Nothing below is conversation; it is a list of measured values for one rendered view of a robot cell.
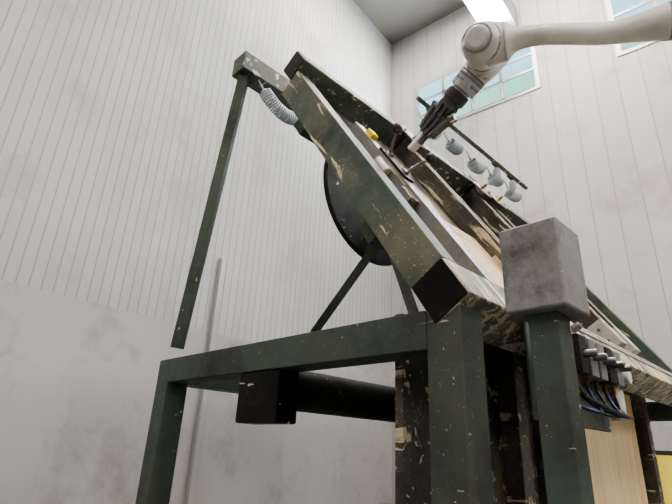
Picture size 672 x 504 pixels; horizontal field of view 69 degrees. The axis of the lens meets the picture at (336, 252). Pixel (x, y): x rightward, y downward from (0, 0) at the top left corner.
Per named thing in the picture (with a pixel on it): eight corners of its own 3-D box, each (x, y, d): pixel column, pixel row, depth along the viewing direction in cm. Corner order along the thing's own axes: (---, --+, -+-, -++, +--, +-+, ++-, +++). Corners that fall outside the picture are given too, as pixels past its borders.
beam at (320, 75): (289, 80, 188) (304, 58, 185) (282, 70, 195) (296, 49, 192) (540, 250, 330) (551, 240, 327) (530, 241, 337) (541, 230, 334)
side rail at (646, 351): (660, 390, 252) (678, 377, 248) (527, 253, 327) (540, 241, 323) (664, 391, 257) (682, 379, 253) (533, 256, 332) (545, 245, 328)
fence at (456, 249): (482, 296, 130) (493, 286, 128) (349, 129, 194) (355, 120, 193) (492, 301, 133) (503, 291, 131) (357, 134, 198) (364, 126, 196)
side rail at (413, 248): (410, 288, 116) (442, 256, 112) (281, 93, 191) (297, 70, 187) (425, 295, 119) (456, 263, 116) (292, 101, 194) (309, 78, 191)
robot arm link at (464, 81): (473, 74, 147) (459, 91, 149) (489, 90, 153) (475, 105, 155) (457, 63, 153) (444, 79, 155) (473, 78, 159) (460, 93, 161)
